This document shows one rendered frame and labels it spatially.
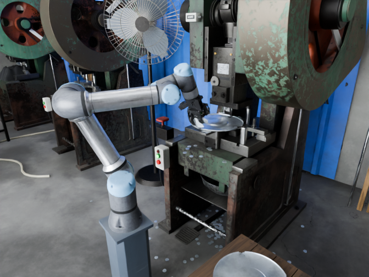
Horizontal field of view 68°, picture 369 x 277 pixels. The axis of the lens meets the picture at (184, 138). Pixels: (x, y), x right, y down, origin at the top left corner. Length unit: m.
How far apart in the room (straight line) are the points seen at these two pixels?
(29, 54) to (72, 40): 1.76
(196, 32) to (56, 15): 1.20
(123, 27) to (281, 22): 1.40
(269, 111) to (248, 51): 0.69
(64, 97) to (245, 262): 0.97
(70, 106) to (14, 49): 3.03
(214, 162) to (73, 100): 0.77
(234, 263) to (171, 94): 0.73
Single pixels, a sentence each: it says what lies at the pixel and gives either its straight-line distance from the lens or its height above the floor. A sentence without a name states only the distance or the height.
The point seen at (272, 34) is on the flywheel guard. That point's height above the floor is 1.24.
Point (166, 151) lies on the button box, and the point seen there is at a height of 0.61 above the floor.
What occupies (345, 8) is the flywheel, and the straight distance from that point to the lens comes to 1.28.
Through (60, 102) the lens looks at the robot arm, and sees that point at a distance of 1.09.
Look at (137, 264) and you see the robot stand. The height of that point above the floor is 0.26.
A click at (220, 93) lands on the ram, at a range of 1.49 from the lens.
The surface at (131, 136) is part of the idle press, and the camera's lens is 3.08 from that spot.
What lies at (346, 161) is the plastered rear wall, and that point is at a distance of 2.69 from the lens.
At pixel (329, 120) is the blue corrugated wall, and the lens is 2.59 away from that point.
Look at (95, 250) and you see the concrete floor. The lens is 1.91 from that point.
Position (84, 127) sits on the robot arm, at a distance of 1.23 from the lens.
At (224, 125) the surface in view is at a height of 0.78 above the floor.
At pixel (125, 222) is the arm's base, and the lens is 1.25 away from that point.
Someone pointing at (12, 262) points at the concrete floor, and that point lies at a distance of 2.04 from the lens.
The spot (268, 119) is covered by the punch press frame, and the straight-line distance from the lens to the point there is 1.69.
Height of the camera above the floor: 1.27
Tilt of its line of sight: 22 degrees down
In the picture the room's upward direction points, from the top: 1 degrees counter-clockwise
